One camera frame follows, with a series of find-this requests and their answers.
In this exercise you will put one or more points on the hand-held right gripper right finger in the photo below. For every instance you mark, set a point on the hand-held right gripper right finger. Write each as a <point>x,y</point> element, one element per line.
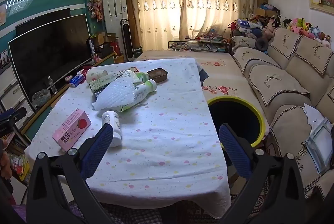
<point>232,150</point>

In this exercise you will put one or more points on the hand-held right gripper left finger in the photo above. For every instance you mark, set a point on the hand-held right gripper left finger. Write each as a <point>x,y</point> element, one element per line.
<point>97,150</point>

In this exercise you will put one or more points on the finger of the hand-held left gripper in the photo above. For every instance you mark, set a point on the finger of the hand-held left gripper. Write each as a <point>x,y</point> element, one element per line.
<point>18,113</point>

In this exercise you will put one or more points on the white pill bottle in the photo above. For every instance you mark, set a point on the white pill bottle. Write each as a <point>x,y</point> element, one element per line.
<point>112,122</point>

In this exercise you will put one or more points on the yellow-rimmed dark bin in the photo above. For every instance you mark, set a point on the yellow-rimmed dark bin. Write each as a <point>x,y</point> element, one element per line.
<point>258,119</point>

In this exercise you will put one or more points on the brown plastic food tray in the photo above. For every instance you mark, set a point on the brown plastic food tray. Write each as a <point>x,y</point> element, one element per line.
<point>158,75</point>

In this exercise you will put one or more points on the person's left hand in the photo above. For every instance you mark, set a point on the person's left hand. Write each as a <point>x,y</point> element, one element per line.
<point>4,161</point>

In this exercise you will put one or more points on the white drawer unit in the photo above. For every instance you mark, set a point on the white drawer unit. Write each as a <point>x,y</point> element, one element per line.
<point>10,88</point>

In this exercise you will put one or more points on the glass ashtray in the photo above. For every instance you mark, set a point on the glass ashtray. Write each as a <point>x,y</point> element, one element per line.
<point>41,98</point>

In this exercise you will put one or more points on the pink strawberry carton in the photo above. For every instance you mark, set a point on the pink strawberry carton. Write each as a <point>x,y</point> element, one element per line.
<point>70,130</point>

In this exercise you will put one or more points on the clear water bottle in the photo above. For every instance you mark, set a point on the clear water bottle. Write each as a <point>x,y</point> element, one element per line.
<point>52,85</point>

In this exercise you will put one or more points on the white foam net wrap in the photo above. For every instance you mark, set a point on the white foam net wrap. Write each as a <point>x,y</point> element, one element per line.
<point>114,94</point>

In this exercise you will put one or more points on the large black television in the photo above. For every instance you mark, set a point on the large black television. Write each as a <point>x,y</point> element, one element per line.
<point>47,56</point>

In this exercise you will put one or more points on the white dotted tablecloth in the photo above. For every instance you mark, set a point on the white dotted tablecloth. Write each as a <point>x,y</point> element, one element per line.
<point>161,135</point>

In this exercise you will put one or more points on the blue tissue pack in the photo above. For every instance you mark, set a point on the blue tissue pack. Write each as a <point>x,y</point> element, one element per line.
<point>77,80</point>

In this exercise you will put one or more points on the green and white carton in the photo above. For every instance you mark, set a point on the green and white carton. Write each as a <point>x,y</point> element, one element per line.
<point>104,81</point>

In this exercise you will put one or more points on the large white green-capped bottle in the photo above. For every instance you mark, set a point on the large white green-capped bottle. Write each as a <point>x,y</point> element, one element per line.
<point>143,90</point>

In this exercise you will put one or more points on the white paper cup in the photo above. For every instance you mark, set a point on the white paper cup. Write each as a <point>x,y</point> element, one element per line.
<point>95,75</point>

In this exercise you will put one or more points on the floral bed sheet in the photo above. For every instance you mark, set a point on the floral bed sheet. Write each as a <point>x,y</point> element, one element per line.
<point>221,75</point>

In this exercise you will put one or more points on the beige sofa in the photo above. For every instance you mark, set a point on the beige sofa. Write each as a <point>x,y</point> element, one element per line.
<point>284,93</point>

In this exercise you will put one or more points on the dark blue cloth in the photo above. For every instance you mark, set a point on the dark blue cloth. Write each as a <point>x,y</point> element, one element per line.
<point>203,73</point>

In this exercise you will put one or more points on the small white green bottle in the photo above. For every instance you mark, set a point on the small white green bottle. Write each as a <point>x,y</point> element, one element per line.
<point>141,76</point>

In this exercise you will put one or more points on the clear plastic bag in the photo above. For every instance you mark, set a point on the clear plastic bag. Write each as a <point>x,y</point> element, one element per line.
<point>318,145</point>

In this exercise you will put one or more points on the black box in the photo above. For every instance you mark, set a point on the black box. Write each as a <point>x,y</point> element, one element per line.
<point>137,52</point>

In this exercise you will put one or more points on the small cardboard box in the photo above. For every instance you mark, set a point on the small cardboard box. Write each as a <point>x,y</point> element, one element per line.
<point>97,38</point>

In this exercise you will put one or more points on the dark round cushion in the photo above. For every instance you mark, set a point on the dark round cushion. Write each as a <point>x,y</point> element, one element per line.
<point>261,43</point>

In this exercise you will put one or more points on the glass coffee table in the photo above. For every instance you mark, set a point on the glass coffee table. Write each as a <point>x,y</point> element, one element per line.
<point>198,45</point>

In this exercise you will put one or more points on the white tower fan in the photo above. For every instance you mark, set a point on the white tower fan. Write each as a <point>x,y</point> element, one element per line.
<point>126,41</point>

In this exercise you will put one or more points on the open cardboard box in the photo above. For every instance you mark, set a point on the open cardboard box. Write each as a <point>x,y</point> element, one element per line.
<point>111,38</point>

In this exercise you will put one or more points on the blue and white gift bag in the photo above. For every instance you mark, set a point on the blue and white gift bag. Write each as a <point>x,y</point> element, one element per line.
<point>245,24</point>

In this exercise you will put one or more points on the artificial flower bunch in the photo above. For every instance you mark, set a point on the artificial flower bunch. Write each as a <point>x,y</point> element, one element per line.
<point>94,7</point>

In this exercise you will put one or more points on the tall brown cardboard board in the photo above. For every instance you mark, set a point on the tall brown cardboard board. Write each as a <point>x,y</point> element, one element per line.
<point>131,17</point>

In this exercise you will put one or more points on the pile of plush toys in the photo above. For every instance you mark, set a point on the pile of plush toys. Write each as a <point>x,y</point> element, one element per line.
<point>300,28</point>

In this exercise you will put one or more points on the stack of cardboard boxes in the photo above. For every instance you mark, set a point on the stack of cardboard boxes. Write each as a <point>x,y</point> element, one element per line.
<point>261,2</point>

